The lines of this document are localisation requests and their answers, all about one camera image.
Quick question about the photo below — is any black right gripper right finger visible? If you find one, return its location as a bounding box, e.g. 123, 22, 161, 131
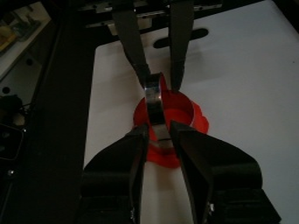
170, 119, 283, 224

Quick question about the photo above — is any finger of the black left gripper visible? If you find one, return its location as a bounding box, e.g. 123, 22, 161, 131
169, 0, 195, 92
111, 8, 153, 88

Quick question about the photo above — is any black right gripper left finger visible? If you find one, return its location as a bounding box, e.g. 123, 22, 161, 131
79, 122, 151, 224

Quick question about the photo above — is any round metal dough cutter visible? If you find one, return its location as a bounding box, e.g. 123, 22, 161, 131
143, 72, 197, 151

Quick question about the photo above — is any red play dough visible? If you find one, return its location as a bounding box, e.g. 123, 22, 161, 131
133, 73, 211, 170

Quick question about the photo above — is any white plastic cutting board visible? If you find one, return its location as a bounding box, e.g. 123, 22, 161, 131
83, 0, 299, 224

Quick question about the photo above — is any yellow box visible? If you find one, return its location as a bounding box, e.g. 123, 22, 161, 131
0, 24, 18, 53

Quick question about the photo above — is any white shelf board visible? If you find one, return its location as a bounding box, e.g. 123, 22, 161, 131
0, 1, 52, 81

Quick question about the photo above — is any grey panel with holes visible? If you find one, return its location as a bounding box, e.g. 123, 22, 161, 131
0, 54, 43, 103

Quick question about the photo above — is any black flat device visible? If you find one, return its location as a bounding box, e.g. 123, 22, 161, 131
0, 122, 26, 162

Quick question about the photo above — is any black round knob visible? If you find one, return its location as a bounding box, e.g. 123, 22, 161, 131
0, 94, 24, 118

